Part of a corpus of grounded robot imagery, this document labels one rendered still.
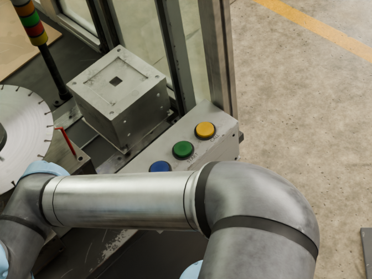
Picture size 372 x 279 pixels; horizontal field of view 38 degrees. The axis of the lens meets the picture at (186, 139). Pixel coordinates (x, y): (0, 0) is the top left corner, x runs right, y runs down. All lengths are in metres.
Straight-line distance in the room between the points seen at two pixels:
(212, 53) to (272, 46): 1.53
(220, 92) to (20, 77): 0.70
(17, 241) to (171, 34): 0.57
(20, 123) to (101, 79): 0.24
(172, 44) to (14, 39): 0.75
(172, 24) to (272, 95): 1.36
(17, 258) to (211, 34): 0.57
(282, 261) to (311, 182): 1.66
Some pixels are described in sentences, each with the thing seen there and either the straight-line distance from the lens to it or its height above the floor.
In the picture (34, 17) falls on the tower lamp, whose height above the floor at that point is 1.05.
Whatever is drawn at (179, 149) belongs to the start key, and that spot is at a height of 0.91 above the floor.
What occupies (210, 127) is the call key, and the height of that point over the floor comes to 0.91.
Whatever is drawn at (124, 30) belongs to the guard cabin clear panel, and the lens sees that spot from 1.47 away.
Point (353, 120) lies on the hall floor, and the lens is 2.39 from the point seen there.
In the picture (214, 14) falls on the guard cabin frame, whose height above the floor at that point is 1.18.
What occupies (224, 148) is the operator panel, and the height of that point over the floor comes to 0.84.
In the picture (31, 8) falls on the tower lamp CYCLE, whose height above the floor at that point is 1.08.
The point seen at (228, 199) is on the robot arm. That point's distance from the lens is 0.59.
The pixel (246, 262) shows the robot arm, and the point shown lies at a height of 1.38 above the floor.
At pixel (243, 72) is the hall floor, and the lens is 2.55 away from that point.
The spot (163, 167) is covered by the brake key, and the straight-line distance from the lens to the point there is 1.17.
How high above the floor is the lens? 1.87
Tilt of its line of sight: 53 degrees down
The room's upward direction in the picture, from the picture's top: 12 degrees counter-clockwise
